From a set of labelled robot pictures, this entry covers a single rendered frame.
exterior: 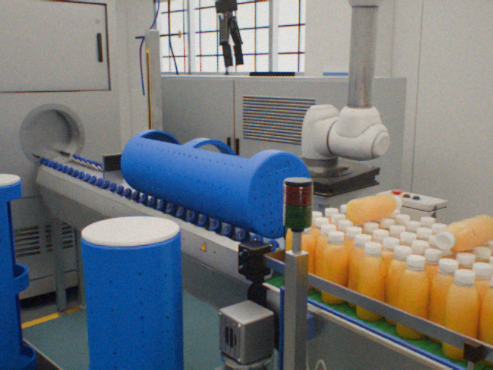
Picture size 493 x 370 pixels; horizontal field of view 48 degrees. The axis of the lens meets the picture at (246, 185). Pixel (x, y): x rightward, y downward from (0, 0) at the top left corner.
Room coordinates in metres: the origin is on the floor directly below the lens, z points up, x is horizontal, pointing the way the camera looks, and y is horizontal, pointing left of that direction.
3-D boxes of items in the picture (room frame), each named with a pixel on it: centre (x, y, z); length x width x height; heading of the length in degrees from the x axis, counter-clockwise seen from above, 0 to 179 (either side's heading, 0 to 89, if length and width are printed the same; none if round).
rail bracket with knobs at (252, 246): (1.51, -0.03, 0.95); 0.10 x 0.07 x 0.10; 128
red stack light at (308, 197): (1.15, -0.11, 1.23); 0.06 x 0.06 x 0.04
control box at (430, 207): (1.69, -0.51, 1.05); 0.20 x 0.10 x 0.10; 38
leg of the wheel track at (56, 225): (3.23, 1.15, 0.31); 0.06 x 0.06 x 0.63; 38
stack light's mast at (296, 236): (1.15, -0.11, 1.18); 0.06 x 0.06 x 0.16
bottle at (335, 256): (1.35, -0.23, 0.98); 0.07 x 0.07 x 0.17
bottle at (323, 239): (1.42, -0.22, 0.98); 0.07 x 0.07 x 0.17
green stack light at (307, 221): (1.15, -0.11, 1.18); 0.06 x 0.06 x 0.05
